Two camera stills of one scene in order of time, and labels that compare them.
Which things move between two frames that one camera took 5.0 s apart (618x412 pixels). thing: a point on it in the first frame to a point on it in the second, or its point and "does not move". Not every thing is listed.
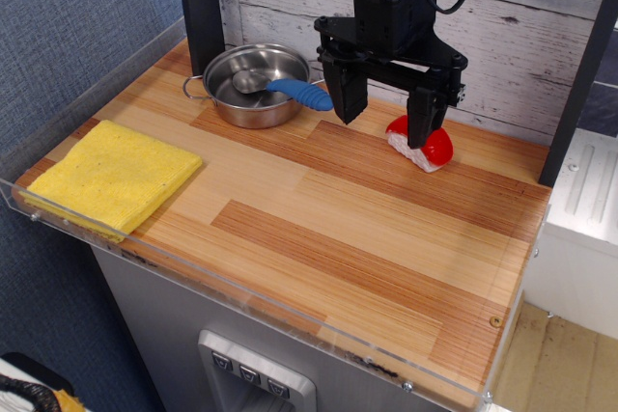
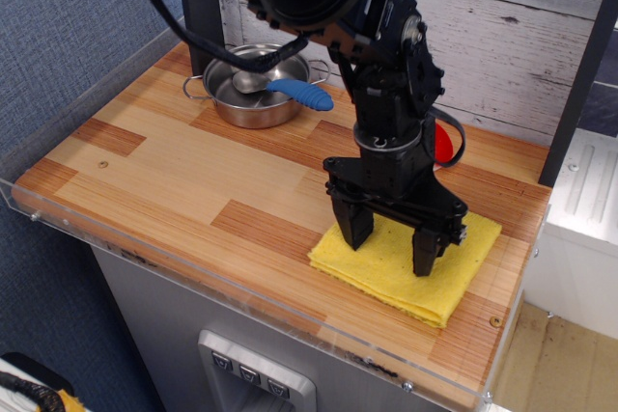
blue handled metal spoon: [247, 82] does not move
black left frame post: [201, 7] does not move
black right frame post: [588, 73] does not move
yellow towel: [108, 177] to [383, 269]
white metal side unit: [574, 275] does not move
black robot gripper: [395, 34] to [397, 178]
